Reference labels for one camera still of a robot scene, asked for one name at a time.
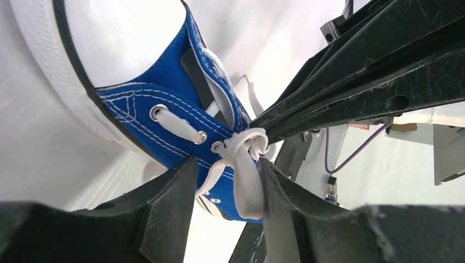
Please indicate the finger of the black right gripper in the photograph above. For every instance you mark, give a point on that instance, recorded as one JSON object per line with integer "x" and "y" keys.
{"x": 386, "y": 37}
{"x": 433, "y": 81}

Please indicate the blue canvas sneaker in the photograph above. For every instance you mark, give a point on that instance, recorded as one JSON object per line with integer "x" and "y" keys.
{"x": 138, "y": 73}

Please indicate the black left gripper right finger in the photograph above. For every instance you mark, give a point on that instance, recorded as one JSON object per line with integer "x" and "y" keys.
{"x": 301, "y": 227}

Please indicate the brown cardboard box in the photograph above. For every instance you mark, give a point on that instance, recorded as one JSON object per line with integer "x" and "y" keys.
{"x": 409, "y": 127}

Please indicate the white shoelace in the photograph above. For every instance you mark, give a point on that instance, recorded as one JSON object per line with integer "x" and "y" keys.
{"x": 196, "y": 112}

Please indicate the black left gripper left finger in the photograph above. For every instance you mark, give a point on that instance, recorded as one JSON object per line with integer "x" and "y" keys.
{"x": 148, "y": 224}

